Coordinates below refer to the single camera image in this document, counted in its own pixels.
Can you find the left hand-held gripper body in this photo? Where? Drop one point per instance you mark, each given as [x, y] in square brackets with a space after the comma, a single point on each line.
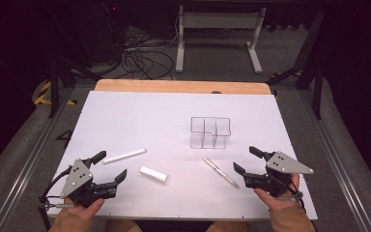
[77, 175]

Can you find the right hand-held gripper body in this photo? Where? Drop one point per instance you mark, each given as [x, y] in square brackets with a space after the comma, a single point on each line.
[283, 163]

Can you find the clear ballpoint pen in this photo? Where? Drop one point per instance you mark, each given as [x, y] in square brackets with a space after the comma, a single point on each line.
[220, 172]

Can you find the white marker pen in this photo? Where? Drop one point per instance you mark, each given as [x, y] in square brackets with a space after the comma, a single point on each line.
[124, 156]

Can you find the white eraser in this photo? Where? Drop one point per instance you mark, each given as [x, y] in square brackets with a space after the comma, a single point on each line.
[153, 174]

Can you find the clear plastic organizer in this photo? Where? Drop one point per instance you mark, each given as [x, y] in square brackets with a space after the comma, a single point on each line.
[210, 132]

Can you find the person's left hand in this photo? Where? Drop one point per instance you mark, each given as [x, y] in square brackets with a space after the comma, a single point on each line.
[83, 212]

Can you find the person's right hand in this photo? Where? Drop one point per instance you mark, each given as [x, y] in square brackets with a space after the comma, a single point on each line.
[280, 203]

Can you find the black metal stand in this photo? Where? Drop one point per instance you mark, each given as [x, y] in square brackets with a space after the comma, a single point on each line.
[54, 90]
[318, 93]

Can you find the yellow black hazard tape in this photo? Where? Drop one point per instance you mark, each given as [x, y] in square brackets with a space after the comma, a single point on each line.
[42, 100]

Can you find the black computer tower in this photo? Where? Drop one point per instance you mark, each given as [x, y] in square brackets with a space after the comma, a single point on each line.
[99, 32]

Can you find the grey metal stand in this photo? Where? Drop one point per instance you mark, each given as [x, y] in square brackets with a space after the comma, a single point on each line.
[219, 20]

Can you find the aluminium floor rail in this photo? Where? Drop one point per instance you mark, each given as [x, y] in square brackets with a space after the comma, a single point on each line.
[338, 161]
[29, 164]

